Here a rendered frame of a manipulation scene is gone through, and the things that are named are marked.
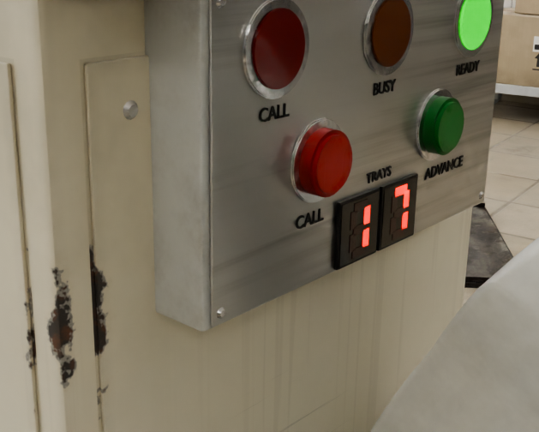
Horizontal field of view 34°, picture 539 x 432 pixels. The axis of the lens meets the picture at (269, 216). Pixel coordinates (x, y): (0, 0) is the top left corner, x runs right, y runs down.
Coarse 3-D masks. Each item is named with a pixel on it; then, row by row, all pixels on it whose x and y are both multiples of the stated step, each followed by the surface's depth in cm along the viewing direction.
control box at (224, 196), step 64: (192, 0) 32; (256, 0) 33; (320, 0) 36; (384, 0) 40; (448, 0) 44; (192, 64) 32; (320, 64) 37; (448, 64) 46; (192, 128) 33; (256, 128) 35; (320, 128) 38; (384, 128) 42; (192, 192) 34; (256, 192) 36; (384, 192) 43; (448, 192) 49; (192, 256) 35; (256, 256) 37; (320, 256) 41; (192, 320) 36
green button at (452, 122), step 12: (432, 108) 45; (444, 108) 44; (456, 108) 45; (432, 120) 44; (444, 120) 45; (456, 120) 46; (432, 132) 44; (444, 132) 45; (456, 132) 46; (432, 144) 45; (444, 144) 45; (456, 144) 46
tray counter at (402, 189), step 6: (402, 186) 44; (396, 192) 44; (402, 192) 44; (408, 192) 45; (396, 198) 44; (408, 198) 45; (396, 204) 44; (408, 204) 45; (396, 210) 44; (402, 210) 45; (396, 216) 45; (402, 222) 45; (390, 228) 44; (402, 228) 45; (390, 234) 44; (396, 234) 45; (402, 234) 45
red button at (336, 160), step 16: (320, 144) 37; (336, 144) 38; (304, 160) 37; (320, 160) 37; (336, 160) 38; (304, 176) 37; (320, 176) 38; (336, 176) 38; (320, 192) 38; (336, 192) 39
